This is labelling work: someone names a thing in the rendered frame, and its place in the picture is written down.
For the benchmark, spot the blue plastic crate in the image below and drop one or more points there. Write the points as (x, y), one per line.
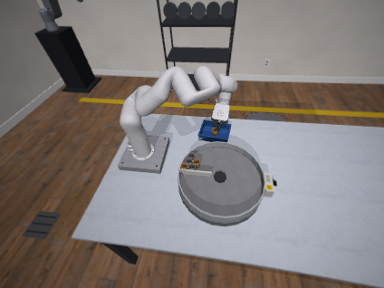
(205, 133)

